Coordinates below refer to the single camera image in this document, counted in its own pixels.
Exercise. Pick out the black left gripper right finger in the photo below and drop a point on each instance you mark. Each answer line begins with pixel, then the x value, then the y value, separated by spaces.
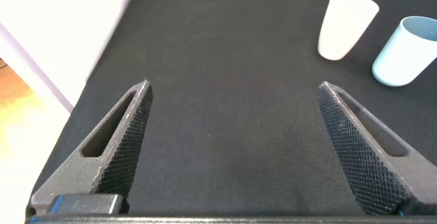
pixel 362 162

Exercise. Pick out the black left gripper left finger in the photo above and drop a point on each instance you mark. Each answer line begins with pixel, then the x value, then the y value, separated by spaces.
pixel 119 162

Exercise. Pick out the beige plastic cup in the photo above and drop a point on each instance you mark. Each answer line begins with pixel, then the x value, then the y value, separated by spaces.
pixel 341 29

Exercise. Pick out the teal plastic cup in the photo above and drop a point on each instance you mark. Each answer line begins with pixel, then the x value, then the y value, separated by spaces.
pixel 399 60

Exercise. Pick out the black table cloth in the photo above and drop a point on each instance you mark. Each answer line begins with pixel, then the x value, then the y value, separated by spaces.
pixel 232 114

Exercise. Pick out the white partition base rail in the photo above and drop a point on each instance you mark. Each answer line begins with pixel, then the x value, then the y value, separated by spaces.
pixel 65 94

